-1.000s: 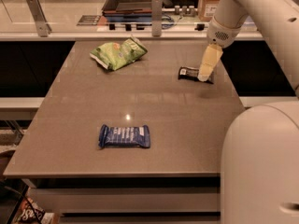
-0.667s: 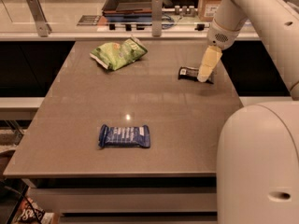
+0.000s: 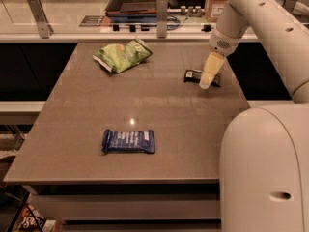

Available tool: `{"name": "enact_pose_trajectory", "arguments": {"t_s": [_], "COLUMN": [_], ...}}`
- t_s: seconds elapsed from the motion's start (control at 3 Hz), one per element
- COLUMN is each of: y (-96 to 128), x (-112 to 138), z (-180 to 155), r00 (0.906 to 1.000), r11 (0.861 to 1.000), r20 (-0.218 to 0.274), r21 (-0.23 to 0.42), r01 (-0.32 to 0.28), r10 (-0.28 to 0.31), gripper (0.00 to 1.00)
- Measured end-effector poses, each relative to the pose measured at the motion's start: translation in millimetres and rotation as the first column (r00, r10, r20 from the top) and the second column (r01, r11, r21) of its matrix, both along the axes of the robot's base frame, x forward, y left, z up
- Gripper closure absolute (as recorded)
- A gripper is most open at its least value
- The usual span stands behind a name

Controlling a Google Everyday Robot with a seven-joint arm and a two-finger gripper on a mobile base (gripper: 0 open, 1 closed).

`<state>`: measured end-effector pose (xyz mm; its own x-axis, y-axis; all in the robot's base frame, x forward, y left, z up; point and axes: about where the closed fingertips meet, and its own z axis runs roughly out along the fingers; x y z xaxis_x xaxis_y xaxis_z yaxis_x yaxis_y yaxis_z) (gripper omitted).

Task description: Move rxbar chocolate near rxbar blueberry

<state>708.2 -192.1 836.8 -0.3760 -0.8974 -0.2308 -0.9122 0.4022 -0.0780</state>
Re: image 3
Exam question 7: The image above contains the dark tray with orange rim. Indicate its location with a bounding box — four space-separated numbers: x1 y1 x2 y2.
105 0 157 15

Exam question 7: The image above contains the grey table drawer cabinet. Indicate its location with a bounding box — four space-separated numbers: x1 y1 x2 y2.
28 184 221 232

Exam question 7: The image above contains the black rxbar chocolate bar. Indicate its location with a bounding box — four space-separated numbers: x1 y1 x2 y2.
183 69 221 87

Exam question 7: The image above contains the middle metal glass bracket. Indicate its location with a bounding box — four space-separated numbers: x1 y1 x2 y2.
156 0 168 38

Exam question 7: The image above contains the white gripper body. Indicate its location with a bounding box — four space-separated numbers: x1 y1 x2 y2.
209 27 240 57

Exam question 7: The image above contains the blue rxbar blueberry bar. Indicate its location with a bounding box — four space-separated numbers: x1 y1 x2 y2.
101 130 155 154

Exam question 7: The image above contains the left metal glass bracket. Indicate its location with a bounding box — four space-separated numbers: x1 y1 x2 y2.
27 0 53 39

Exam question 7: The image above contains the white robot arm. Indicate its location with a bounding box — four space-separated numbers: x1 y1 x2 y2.
200 0 309 232

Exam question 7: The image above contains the right metal glass bracket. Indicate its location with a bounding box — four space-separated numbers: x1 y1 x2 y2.
283 0 297 13

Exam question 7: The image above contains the cardboard box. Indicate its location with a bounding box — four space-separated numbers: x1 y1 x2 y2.
204 0 226 22

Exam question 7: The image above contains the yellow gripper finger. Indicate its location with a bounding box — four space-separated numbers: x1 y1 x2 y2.
199 52 225 89

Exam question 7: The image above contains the metal glass bracket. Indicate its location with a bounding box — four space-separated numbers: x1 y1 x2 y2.
27 0 53 39
283 0 297 13
156 0 168 38

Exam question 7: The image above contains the green chip bag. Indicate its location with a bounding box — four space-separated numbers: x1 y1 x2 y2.
93 38 153 73

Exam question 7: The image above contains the snack bag on floor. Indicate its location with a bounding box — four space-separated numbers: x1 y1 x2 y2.
15 205 57 232

